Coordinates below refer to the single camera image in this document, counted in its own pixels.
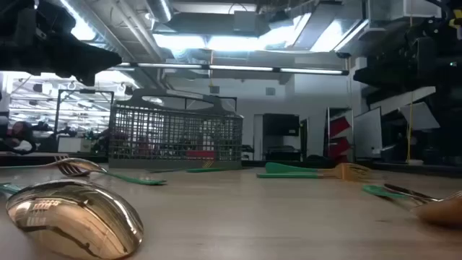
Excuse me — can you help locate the black aluminium table frame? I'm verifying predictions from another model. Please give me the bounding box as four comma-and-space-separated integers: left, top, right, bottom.
0, 154, 462, 178

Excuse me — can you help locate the red bin shelf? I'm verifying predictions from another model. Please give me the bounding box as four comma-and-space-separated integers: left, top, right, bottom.
326, 107, 354, 163

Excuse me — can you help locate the person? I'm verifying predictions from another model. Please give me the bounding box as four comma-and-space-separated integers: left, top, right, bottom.
0, 121, 37, 155

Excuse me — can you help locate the yellow cable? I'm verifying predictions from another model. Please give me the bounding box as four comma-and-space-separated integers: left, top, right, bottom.
406, 16, 414, 163

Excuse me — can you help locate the grey mesh silverware caddy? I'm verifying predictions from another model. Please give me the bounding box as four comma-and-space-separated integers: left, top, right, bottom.
108, 89, 244, 170

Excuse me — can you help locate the white slanted panel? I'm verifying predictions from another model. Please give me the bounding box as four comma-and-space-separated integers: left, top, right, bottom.
370, 85, 437, 116
399, 102, 441, 131

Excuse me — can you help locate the long ceiling light strip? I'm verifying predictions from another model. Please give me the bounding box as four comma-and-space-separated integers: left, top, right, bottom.
118, 61, 349, 76

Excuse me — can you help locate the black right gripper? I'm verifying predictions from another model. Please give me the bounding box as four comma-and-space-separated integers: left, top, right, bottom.
353, 34, 462, 90

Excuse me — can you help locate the black metal frame stand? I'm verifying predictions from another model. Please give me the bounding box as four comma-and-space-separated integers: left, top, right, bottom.
53, 89, 115, 145

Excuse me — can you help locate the black cabinet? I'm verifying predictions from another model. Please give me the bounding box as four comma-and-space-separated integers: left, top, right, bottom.
262, 113, 301, 162

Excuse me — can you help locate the gold spoon green handle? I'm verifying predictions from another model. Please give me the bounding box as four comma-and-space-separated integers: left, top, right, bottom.
0, 179, 144, 260
362, 183, 462, 229

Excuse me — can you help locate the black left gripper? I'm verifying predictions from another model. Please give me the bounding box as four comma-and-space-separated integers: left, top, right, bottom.
0, 35, 123, 87

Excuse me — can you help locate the white box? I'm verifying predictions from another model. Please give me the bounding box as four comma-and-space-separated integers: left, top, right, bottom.
57, 136, 92, 154

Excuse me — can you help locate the white board panel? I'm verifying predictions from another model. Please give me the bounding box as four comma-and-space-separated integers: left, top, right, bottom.
353, 107, 383, 160

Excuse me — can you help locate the silver ventilation duct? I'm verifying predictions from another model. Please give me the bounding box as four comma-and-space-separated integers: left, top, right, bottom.
146, 0, 174, 24

